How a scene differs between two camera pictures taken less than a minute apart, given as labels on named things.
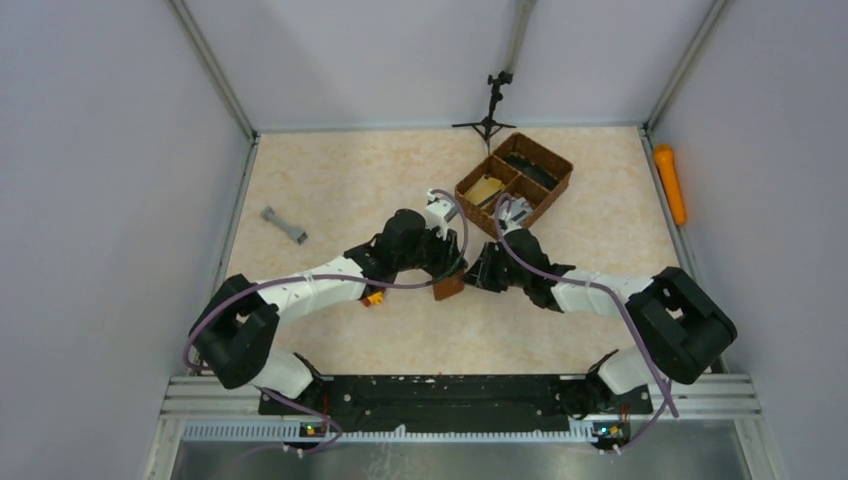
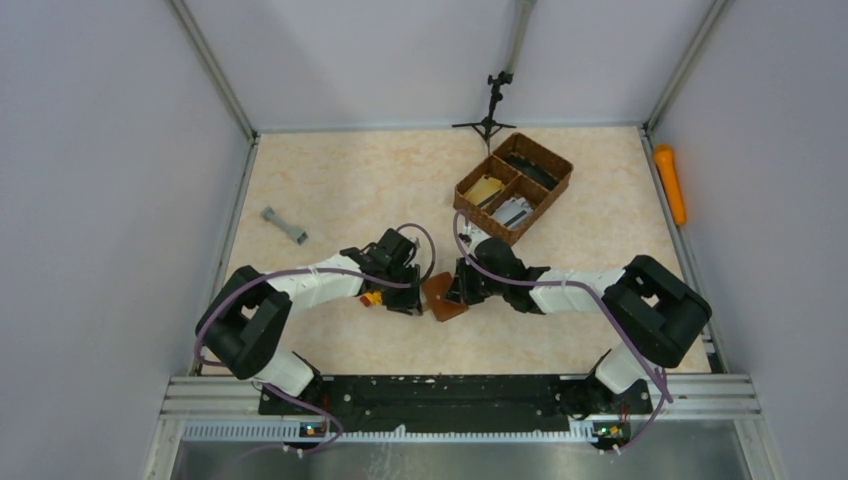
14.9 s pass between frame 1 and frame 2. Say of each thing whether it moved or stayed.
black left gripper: moved
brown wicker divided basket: stayed
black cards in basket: stayed
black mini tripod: stayed
